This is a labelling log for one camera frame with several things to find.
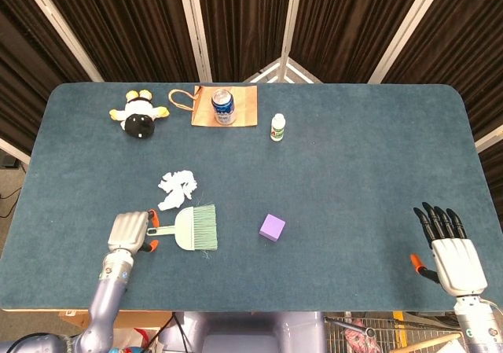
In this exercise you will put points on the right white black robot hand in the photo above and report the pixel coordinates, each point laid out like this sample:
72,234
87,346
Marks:
456,260

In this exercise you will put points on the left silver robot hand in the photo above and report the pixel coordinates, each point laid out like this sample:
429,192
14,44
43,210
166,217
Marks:
125,229

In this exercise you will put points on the white paper tissue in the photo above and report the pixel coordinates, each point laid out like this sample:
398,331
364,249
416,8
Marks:
177,188

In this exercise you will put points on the small green hand broom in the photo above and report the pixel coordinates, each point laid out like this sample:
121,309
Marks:
196,227

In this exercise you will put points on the left purple-grey robot arm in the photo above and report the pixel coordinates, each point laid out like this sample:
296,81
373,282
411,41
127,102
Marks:
106,302

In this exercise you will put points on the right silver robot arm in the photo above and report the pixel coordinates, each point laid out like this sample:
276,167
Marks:
477,321

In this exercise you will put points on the blue soda can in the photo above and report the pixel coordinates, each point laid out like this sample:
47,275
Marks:
224,107

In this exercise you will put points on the wooden stick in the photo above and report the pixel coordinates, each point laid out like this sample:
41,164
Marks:
428,342

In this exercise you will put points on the cardboard box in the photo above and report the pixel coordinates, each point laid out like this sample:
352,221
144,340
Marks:
114,319

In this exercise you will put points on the red white plastic bag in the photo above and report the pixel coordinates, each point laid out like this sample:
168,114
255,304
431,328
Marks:
133,339

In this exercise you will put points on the black white plush toy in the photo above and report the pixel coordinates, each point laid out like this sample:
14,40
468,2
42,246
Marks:
138,115

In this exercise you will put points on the purple foam cube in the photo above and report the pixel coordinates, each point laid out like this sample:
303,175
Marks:
272,228

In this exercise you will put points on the purple-grey robot torso base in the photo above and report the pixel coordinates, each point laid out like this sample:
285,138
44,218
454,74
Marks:
243,331

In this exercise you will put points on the brown paper bag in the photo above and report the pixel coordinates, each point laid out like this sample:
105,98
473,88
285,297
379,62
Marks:
228,105

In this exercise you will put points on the small white green-label bottle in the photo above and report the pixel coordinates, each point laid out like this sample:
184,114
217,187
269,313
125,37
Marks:
277,128

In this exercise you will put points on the white folding screen frame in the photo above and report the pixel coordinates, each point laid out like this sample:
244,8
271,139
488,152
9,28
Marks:
281,70

